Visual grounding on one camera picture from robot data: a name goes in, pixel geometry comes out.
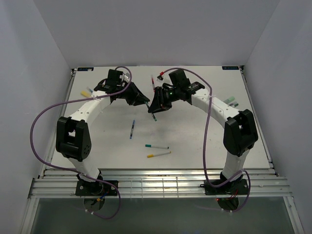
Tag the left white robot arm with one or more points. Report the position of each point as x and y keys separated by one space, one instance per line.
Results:
x=73 y=139

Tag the blue corner label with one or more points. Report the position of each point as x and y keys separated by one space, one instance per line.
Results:
x=86 y=69
x=230 y=67

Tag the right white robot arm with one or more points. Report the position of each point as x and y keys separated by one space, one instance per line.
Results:
x=239 y=135

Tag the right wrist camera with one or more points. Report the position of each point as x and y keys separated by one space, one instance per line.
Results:
x=178 y=81

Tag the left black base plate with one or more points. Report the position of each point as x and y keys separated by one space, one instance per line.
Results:
x=85 y=188

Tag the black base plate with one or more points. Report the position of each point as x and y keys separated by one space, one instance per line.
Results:
x=85 y=188
x=231 y=188

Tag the right blue corner label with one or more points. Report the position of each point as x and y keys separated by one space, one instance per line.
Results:
x=230 y=67

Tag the left blue corner label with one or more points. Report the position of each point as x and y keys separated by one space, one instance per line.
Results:
x=86 y=69

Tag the light green marker cap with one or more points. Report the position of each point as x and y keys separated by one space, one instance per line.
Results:
x=229 y=100

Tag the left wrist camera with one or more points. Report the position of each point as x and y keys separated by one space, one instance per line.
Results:
x=115 y=77

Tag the yellow marker cap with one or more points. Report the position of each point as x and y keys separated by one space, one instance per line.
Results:
x=85 y=94

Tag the yellow capped white marker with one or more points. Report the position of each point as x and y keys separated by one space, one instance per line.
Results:
x=159 y=154

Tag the dark green marker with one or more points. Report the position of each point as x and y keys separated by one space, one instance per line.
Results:
x=234 y=104

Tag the red pen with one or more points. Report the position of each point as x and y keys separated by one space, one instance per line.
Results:
x=153 y=83

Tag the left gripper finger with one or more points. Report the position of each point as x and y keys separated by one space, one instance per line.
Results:
x=140 y=98
x=132 y=98

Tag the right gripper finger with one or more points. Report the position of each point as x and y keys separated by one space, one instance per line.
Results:
x=164 y=106
x=158 y=96

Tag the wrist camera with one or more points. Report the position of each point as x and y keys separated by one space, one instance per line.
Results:
x=115 y=77
x=178 y=81

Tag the green capped white marker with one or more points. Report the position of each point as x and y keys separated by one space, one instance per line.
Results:
x=156 y=146

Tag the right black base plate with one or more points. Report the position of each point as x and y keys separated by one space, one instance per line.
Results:
x=231 y=188

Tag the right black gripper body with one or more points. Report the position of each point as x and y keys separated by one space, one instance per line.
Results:
x=172 y=94

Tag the aluminium frame rail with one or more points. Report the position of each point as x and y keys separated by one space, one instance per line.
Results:
x=156 y=183

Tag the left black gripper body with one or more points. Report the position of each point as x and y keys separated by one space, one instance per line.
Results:
x=124 y=90

